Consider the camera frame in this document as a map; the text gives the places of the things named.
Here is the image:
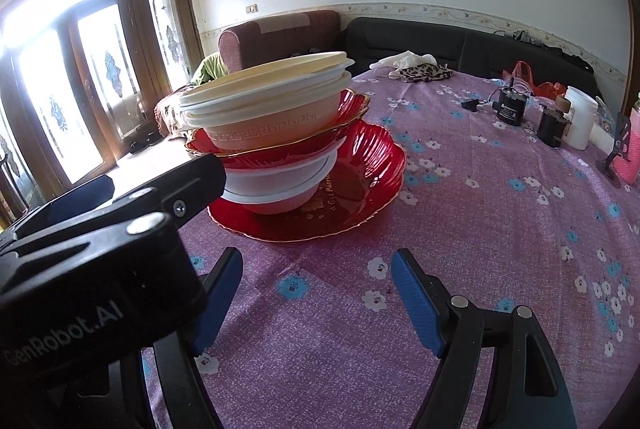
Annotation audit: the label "red plastic bag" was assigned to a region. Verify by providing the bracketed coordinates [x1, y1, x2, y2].
[502, 61, 568, 100]

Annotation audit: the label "dark slippers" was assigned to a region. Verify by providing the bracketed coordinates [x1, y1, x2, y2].
[129, 135, 163, 154]

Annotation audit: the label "white cloth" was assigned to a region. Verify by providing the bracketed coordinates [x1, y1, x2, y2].
[370, 50, 435, 72]

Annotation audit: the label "large white bowl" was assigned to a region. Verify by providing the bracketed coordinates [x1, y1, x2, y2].
[223, 136, 347, 190]

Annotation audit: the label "brown patterned blanket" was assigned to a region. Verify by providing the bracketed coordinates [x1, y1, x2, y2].
[152, 96, 191, 140]

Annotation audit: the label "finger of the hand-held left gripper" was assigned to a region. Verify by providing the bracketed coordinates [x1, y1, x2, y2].
[0, 154, 227, 270]
[30, 173, 117, 216]

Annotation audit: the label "red plate with gold print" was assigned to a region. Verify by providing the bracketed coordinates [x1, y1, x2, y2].
[206, 121, 407, 244]

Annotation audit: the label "white plastic jar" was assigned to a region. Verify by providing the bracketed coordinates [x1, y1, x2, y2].
[564, 85, 600, 150]

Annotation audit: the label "maroon armchair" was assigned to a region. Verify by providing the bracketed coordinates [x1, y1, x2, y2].
[218, 10, 342, 74]

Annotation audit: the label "green cloth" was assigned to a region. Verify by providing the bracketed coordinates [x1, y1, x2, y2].
[192, 51, 228, 84]

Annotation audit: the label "plain black cylinder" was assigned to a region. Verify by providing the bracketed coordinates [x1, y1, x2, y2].
[536, 106, 571, 148]

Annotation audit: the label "leopard print cloth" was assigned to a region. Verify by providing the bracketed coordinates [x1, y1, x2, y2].
[390, 63, 455, 84]

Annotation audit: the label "black cylinder with label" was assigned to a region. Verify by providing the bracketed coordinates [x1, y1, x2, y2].
[492, 86, 532, 127]

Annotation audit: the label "pink knitted thermos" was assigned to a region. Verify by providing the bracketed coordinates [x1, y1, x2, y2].
[617, 94, 640, 187]

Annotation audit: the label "red glass plate white label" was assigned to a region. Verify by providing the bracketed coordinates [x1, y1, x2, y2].
[185, 90, 372, 158]

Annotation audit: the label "purple floral tablecloth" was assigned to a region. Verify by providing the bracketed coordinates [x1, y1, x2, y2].
[142, 71, 640, 429]

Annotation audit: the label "black sofa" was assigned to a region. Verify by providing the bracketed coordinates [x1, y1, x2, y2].
[340, 16, 598, 97]

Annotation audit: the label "wooden glass door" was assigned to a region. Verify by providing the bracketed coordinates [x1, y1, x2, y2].
[0, 0, 201, 210]

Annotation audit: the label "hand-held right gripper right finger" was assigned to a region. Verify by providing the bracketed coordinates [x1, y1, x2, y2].
[391, 248, 576, 429]

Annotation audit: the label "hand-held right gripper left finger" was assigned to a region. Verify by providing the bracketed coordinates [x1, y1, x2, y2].
[152, 247, 244, 429]

